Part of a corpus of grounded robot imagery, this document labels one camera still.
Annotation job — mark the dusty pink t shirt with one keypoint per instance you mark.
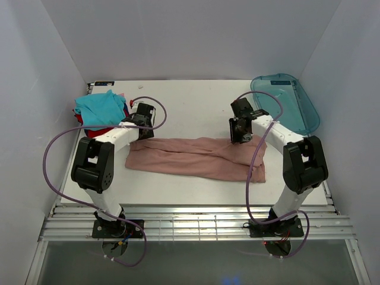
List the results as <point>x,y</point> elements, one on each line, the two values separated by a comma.
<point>212,158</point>

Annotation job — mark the turquoise folded t shirt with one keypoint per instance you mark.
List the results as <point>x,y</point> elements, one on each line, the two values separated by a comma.
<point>101,108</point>

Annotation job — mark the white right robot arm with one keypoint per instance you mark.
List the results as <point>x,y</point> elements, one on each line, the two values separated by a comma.
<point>304,167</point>

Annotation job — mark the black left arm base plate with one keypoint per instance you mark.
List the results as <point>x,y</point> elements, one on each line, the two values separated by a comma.
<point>117,230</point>

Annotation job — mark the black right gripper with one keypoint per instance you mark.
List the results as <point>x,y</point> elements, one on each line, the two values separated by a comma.
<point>239,135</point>

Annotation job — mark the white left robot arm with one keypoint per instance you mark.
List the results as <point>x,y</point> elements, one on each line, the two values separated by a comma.
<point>94,163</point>

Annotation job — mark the teal transparent plastic bin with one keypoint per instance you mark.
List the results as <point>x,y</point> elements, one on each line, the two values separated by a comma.
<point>284,91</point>

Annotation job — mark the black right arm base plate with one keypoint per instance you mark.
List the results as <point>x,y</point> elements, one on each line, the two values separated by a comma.
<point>281,229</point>

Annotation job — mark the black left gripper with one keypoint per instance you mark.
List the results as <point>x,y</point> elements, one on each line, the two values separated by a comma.
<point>145,130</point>

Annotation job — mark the black blue corner label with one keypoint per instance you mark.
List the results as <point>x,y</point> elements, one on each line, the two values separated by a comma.
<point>104,83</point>

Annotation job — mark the red folded t shirt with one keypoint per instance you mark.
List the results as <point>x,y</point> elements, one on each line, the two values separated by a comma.
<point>106,118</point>

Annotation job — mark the navy blue folded t shirt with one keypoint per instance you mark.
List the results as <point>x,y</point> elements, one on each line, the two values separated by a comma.
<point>126,111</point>

